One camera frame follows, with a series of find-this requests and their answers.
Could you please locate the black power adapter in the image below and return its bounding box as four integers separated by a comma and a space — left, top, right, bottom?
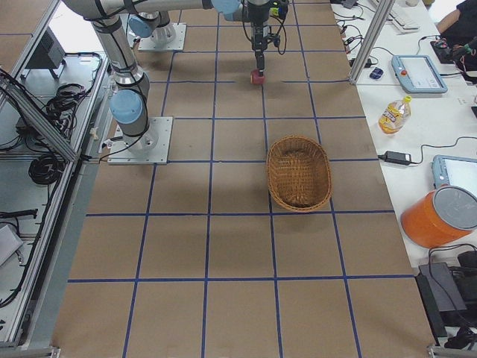
381, 151, 412, 166

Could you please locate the red apple with yellow patch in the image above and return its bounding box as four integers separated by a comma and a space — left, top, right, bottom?
250, 69, 265, 85

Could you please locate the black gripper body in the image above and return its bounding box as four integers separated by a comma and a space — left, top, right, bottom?
247, 0, 270, 56

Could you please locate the aluminium frame post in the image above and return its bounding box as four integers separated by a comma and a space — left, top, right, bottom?
349, 0, 395, 85

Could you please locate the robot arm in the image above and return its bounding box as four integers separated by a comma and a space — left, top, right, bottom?
65, 1, 271, 154

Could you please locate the blue teach pendant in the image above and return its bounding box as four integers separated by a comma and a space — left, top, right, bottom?
432, 155, 477, 195
391, 55, 448, 94

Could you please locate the orange bucket with grey lid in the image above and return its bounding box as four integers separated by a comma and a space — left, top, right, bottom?
400, 186, 476, 248

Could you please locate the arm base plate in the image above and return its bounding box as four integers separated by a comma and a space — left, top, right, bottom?
138, 23, 187, 52
107, 116, 173, 165

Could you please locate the woven wicker basket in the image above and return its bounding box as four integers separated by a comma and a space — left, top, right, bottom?
266, 135, 332, 213

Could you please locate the yellow juice bottle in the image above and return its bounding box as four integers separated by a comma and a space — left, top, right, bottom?
378, 95, 412, 134

